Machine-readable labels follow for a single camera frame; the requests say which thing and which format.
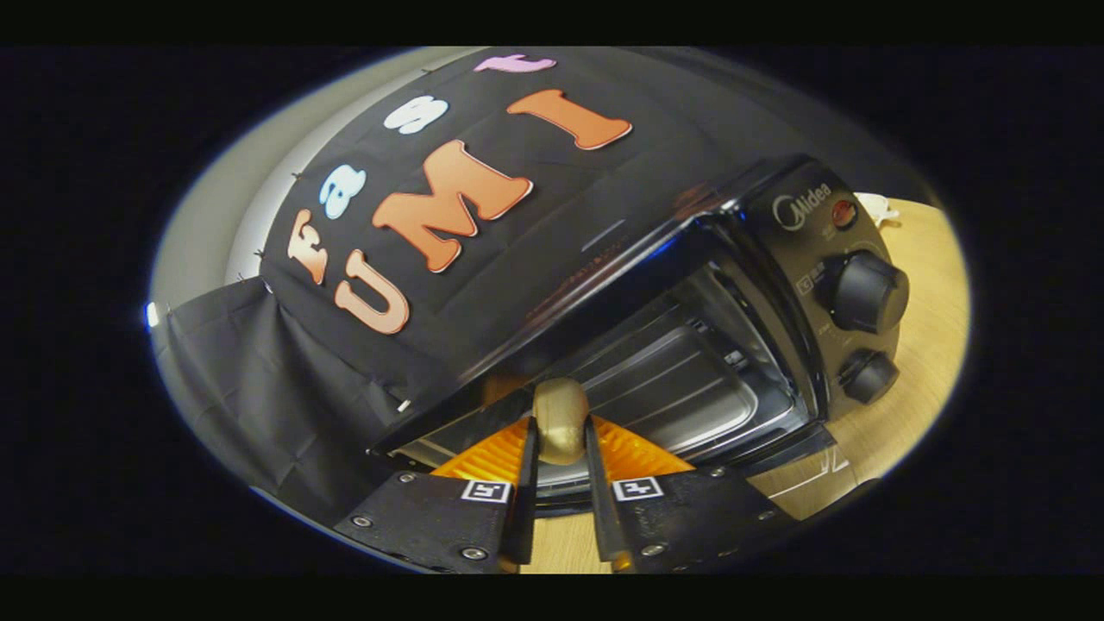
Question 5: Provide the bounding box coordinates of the golden bread bun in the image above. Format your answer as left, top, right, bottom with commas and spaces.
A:
532, 377, 591, 467

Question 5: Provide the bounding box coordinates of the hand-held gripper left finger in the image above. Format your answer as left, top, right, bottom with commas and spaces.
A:
335, 417, 540, 574

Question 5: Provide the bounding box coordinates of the black toaster oven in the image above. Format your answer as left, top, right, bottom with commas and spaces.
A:
367, 155, 911, 518

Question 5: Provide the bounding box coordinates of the white toaster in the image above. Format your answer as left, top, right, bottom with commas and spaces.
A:
856, 193, 902, 227

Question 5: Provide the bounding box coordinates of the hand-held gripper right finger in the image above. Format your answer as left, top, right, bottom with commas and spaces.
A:
584, 415, 799, 574

